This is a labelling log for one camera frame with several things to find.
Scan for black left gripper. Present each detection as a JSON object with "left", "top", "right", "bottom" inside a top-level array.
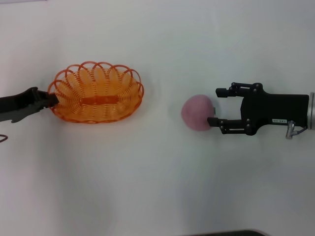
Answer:
[{"left": 0, "top": 86, "right": 60, "bottom": 124}]

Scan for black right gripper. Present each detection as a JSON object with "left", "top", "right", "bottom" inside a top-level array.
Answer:
[{"left": 207, "top": 82, "right": 311, "bottom": 136}]

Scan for pink felt peach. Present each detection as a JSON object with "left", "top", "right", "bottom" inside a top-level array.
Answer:
[{"left": 181, "top": 94, "right": 217, "bottom": 132}]

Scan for orange plastic woven basket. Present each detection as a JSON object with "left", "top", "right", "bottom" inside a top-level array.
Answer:
[{"left": 47, "top": 60, "right": 145, "bottom": 124}]

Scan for dark robot torso edge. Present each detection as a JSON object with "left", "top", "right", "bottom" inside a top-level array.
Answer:
[{"left": 190, "top": 230, "right": 268, "bottom": 236}]

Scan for silver connector with grey cable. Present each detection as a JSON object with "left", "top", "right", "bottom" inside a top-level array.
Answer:
[{"left": 284, "top": 120, "right": 308, "bottom": 140}]

